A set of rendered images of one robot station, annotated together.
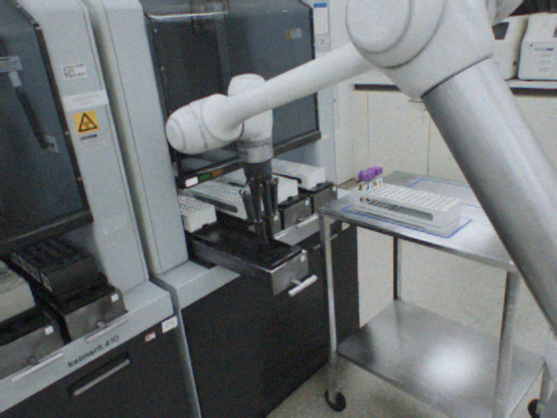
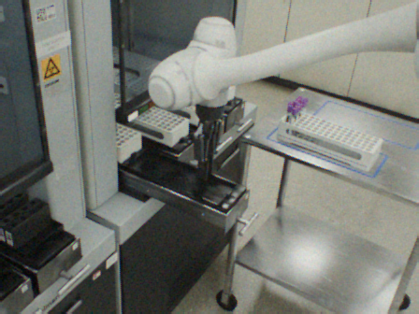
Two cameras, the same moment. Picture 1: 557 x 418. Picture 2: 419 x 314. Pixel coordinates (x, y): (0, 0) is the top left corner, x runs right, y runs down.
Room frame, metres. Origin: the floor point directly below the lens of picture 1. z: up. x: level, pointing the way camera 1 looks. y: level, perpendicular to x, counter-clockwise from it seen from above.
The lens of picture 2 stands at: (0.05, 0.40, 1.65)
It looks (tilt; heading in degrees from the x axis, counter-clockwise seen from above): 34 degrees down; 343
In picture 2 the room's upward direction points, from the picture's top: 5 degrees clockwise
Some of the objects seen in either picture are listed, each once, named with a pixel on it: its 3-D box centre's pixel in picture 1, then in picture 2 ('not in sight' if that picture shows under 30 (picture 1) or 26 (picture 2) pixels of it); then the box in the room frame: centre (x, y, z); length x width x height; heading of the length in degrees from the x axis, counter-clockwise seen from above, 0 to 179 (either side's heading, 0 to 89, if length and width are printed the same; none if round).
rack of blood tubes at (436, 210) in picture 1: (403, 204); (327, 138); (1.23, -0.35, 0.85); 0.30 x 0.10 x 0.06; 43
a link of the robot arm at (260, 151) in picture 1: (255, 148); (210, 91); (1.16, 0.06, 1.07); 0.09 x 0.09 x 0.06
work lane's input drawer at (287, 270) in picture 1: (212, 239); (140, 168); (1.26, 0.22, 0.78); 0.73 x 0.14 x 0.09; 45
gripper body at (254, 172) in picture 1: (258, 176); (209, 116); (1.16, 0.06, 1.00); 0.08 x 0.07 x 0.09; 135
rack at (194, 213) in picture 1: (175, 210); (92, 134); (1.39, 0.35, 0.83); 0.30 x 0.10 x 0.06; 45
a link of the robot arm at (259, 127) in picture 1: (247, 107); (211, 52); (1.15, 0.07, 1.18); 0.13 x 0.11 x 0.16; 136
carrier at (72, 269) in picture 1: (73, 275); (29, 225); (0.99, 0.52, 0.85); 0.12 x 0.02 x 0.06; 135
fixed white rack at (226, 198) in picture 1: (225, 199); (141, 120); (1.45, 0.19, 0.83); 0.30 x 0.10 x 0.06; 45
